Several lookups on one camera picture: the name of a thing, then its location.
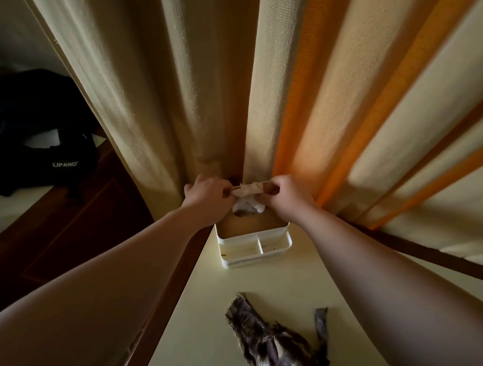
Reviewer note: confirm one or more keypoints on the person's right hand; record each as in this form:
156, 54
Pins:
289, 200

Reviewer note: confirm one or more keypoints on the person's left hand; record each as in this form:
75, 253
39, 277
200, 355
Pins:
207, 194

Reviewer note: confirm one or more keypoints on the person's right fingers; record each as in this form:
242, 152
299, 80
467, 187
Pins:
271, 188

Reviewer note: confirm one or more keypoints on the person's left fingers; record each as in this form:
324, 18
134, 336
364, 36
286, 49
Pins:
229, 188

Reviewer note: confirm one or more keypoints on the white tissue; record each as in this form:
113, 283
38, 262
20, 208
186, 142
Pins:
248, 200

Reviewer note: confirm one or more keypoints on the person's right forearm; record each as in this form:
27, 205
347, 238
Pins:
400, 298

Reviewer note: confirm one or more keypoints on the person's left forearm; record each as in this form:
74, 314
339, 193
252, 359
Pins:
86, 289

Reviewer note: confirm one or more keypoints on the white plastic organizer box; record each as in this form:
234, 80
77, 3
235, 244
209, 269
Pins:
253, 239

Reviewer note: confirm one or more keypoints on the cream and orange curtain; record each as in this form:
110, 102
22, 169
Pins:
318, 90

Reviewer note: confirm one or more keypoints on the dark patterned cloth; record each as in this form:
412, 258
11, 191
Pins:
277, 346

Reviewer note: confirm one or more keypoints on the black bag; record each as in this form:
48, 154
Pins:
29, 134

